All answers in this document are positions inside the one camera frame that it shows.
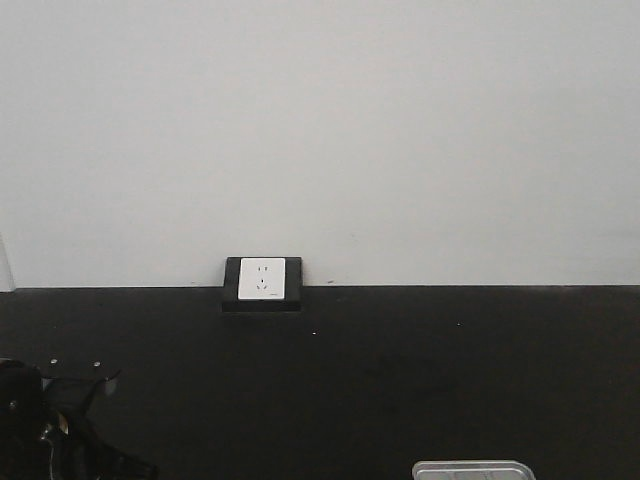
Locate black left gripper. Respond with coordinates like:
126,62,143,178
1,358,158,479

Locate gray metal tray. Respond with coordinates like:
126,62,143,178
412,460,536,480

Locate black white power socket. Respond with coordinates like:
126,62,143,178
221,257,303,313

